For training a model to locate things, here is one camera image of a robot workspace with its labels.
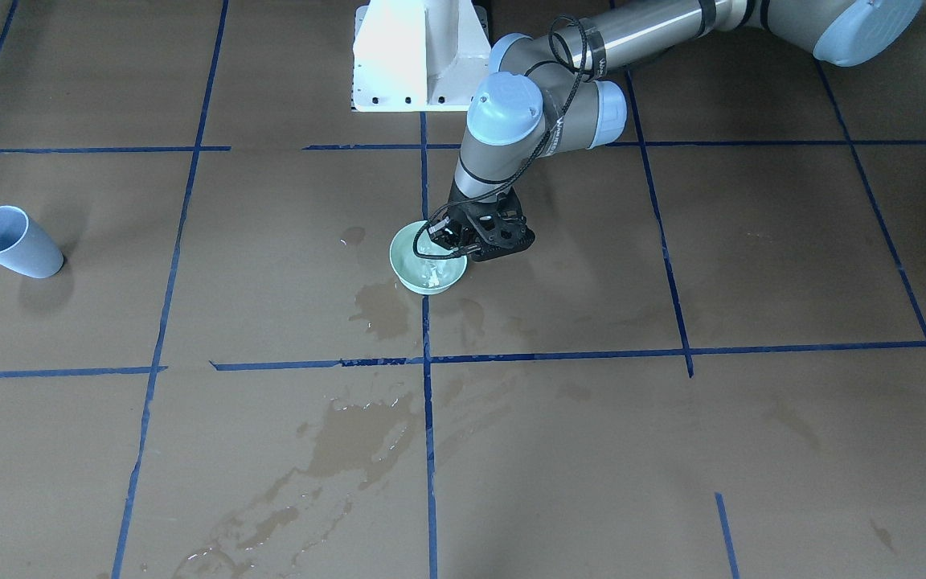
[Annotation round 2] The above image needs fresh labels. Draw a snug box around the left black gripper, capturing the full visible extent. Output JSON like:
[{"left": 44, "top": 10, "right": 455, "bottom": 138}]
[{"left": 428, "top": 188, "right": 535, "bottom": 261}]

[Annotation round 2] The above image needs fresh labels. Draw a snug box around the mint green bowl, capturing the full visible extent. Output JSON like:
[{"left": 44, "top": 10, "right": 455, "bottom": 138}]
[{"left": 389, "top": 221, "right": 468, "bottom": 294}]

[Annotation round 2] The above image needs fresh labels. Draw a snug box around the grey blue plastic cup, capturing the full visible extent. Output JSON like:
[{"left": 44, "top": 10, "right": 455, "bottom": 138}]
[{"left": 0, "top": 205, "right": 65, "bottom": 279}]

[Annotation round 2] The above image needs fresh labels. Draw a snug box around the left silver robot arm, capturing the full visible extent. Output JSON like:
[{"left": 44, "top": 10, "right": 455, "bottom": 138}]
[{"left": 412, "top": 1, "right": 921, "bottom": 261}]

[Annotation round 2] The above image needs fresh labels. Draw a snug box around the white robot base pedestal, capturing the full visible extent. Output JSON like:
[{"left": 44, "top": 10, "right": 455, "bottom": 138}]
[{"left": 350, "top": 1, "right": 491, "bottom": 113}]

